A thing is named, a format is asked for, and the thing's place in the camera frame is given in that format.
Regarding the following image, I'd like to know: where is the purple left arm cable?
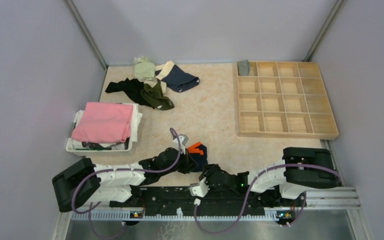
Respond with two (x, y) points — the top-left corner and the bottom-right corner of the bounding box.
(71, 127), (182, 240)

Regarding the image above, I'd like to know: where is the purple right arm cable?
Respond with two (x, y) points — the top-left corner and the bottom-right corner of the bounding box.
(193, 163), (343, 235)

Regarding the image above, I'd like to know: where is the white folded cloth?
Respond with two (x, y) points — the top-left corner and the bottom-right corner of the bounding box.
(70, 103), (140, 147)

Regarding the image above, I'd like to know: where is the light green underwear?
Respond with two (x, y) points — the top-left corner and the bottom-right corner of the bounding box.
(133, 56), (156, 81)

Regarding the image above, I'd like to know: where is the white perforated plastic basket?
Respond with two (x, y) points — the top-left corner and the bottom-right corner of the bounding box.
(65, 112), (143, 157)

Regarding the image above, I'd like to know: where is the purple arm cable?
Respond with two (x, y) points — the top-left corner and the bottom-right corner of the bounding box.
(193, 163), (343, 235)
(71, 127), (182, 240)

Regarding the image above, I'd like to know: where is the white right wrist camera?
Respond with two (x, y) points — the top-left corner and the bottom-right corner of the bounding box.
(189, 179), (209, 198)

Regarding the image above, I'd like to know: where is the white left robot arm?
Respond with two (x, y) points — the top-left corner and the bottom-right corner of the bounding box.
(51, 147), (198, 214)

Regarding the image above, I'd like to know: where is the navy underwear cream waistband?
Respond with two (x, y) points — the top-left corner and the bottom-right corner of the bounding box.
(155, 60), (201, 93)

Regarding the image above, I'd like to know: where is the wooden compartment tray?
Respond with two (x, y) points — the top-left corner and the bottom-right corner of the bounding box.
(233, 61), (339, 140)

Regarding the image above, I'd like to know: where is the pink folded cloth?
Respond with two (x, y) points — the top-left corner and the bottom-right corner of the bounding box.
(71, 102), (134, 144)

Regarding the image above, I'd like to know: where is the black underwear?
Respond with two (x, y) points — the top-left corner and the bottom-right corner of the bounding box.
(105, 78), (153, 108)

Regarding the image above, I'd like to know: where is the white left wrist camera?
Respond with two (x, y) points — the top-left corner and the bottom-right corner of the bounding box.
(172, 134), (189, 155)

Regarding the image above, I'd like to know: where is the navy orange underwear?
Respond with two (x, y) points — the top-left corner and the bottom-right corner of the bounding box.
(187, 142), (208, 173)

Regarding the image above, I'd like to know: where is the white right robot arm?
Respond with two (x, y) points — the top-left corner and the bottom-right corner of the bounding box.
(189, 147), (341, 206)

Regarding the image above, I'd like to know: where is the aluminium frame rail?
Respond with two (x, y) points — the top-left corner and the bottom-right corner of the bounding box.
(52, 187), (374, 240)

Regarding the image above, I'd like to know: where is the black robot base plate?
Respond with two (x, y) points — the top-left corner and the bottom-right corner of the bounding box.
(109, 186), (304, 217)

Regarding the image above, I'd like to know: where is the dark green underwear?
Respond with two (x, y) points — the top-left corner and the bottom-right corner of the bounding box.
(140, 81), (175, 111)

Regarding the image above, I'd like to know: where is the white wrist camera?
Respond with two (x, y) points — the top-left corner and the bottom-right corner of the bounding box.
(172, 134), (189, 155)
(189, 179), (209, 198)

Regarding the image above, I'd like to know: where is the grey underwear white waistband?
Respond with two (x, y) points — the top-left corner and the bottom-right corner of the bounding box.
(237, 59), (251, 76)

